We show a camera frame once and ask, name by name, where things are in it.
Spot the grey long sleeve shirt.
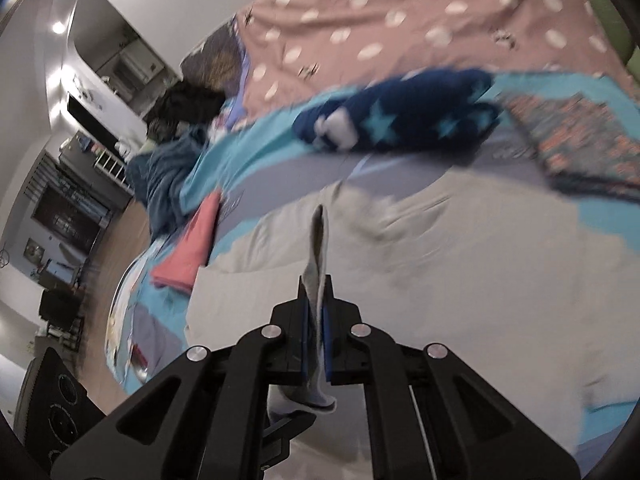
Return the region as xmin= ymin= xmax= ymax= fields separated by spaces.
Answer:
xmin=186 ymin=170 xmax=639 ymax=451

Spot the black clothes pile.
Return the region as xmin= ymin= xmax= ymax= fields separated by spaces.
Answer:
xmin=143 ymin=80 xmax=227 ymax=143

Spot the folded pink garment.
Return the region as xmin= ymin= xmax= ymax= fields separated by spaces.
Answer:
xmin=151 ymin=188 xmax=222 ymax=295

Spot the dark blue fleece blanket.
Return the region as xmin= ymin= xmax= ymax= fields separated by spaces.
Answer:
xmin=126 ymin=126 xmax=208 ymax=240

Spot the white shelf rack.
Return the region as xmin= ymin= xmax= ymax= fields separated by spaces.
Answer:
xmin=93 ymin=150 xmax=134 ymax=195

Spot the white plush toy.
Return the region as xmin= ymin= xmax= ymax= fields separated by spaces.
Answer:
xmin=115 ymin=138 xmax=139 ymax=162

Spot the navy star plush garment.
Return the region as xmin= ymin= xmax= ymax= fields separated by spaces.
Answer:
xmin=292 ymin=68 xmax=500 ymax=153

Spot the folded floral patterned garment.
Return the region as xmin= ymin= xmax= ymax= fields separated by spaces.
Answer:
xmin=499 ymin=92 xmax=639 ymax=203

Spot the dark patterned pillow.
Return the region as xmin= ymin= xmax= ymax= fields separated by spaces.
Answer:
xmin=180 ymin=18 xmax=244 ymax=98

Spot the pink polka dot sheet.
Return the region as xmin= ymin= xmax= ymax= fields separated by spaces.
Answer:
xmin=238 ymin=0 xmax=632 ymax=120

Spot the far green pillow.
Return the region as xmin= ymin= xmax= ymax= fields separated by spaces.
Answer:
xmin=588 ymin=0 xmax=636 ymax=65

